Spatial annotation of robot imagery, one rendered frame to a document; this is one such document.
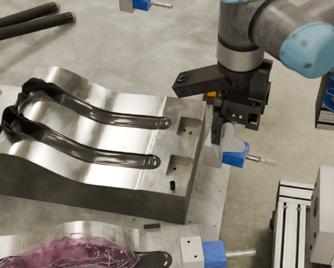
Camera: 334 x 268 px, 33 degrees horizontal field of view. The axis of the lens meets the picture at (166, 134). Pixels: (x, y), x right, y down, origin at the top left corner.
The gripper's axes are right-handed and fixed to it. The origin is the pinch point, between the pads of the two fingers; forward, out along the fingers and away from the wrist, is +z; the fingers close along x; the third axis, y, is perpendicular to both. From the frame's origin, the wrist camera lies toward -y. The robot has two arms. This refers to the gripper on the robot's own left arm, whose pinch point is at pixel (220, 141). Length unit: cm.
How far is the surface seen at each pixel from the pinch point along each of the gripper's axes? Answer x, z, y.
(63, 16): 41, 12, -56
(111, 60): 32, 15, -38
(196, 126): 10.2, 8.4, -7.7
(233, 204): 58, 95, -7
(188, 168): -0.9, 8.8, -5.7
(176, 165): -1.1, 8.7, -8.3
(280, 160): 86, 95, 5
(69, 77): 9.5, 2.4, -36.4
